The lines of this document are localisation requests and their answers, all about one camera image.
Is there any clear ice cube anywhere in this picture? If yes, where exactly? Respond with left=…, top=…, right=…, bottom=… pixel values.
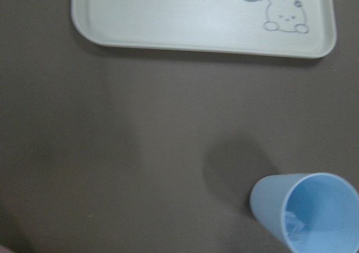
left=285, top=211, right=305, bottom=241

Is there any light blue plastic cup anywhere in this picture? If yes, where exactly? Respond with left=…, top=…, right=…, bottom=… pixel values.
left=250, top=173, right=358, bottom=252

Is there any pink bowl of ice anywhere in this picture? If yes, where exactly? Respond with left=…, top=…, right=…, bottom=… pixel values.
left=0, top=245, right=13, bottom=253

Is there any cream rabbit tray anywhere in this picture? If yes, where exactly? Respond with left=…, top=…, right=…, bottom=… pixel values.
left=71, top=0, right=337, bottom=58

